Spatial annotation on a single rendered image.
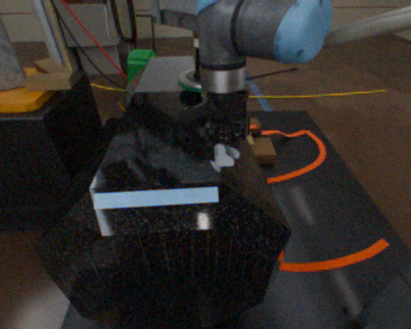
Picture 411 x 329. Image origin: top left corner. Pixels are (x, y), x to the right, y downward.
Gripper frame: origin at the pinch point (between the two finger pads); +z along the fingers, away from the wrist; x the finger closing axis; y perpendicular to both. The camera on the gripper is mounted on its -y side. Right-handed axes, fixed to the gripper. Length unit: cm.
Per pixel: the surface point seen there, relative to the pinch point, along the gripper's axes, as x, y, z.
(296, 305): 21, 29, 86
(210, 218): -7.7, 1.5, 10.9
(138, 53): 161, -153, 13
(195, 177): -2.2, -5.3, 3.7
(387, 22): 0.8, 27.5, -32.1
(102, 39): 218, -255, 12
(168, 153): 4.2, -17.4, 2.6
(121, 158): -3.5, -28.4, 2.2
